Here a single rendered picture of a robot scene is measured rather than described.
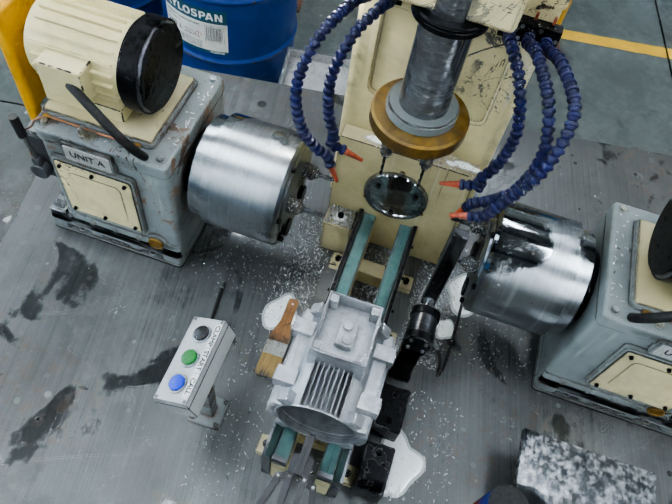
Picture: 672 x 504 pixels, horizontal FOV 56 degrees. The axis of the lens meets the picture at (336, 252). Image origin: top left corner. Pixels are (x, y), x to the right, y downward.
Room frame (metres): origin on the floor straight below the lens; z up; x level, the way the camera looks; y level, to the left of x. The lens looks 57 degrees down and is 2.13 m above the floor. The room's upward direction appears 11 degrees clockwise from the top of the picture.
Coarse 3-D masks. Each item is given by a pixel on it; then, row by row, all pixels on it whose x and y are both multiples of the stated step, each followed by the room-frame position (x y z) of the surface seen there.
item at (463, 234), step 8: (456, 232) 0.66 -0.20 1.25; (464, 232) 0.66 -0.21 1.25; (448, 240) 0.67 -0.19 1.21; (456, 240) 0.65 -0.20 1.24; (464, 240) 0.65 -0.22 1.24; (448, 248) 0.65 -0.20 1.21; (456, 248) 0.65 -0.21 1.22; (448, 256) 0.65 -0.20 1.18; (456, 256) 0.65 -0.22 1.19; (440, 264) 0.65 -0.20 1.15; (448, 264) 0.65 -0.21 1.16; (440, 272) 0.65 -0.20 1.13; (448, 272) 0.65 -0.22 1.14; (432, 280) 0.65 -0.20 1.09; (440, 280) 0.65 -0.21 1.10; (432, 288) 0.65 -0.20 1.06; (440, 288) 0.65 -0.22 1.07; (424, 296) 0.65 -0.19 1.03; (432, 296) 0.65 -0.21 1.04
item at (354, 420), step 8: (320, 304) 0.55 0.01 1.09; (312, 312) 0.54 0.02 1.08; (320, 312) 0.54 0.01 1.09; (384, 328) 0.53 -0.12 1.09; (384, 336) 0.52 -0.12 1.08; (280, 392) 0.38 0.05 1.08; (288, 392) 0.38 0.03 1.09; (280, 400) 0.36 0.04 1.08; (288, 400) 0.36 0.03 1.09; (352, 416) 0.36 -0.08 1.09; (360, 416) 0.36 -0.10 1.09; (280, 424) 0.36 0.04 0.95; (352, 424) 0.35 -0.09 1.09; (360, 424) 0.35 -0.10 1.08; (344, 448) 0.34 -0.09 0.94
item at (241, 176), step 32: (224, 128) 0.87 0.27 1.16; (256, 128) 0.89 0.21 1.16; (224, 160) 0.80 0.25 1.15; (256, 160) 0.81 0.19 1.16; (288, 160) 0.82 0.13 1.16; (192, 192) 0.76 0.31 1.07; (224, 192) 0.75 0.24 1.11; (256, 192) 0.75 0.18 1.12; (288, 192) 0.79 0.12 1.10; (224, 224) 0.73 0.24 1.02; (256, 224) 0.72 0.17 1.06; (288, 224) 0.79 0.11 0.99
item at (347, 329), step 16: (336, 304) 0.54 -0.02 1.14; (352, 304) 0.55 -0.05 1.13; (368, 304) 0.54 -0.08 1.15; (320, 320) 0.49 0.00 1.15; (336, 320) 0.52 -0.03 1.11; (352, 320) 0.52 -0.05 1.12; (368, 320) 0.53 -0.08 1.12; (320, 336) 0.48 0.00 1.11; (336, 336) 0.48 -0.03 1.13; (352, 336) 0.49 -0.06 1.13; (368, 336) 0.50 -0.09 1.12; (320, 352) 0.44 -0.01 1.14; (336, 352) 0.46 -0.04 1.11; (352, 352) 0.46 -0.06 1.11; (368, 352) 0.45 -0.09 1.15; (336, 368) 0.43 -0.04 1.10; (352, 368) 0.43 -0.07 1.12
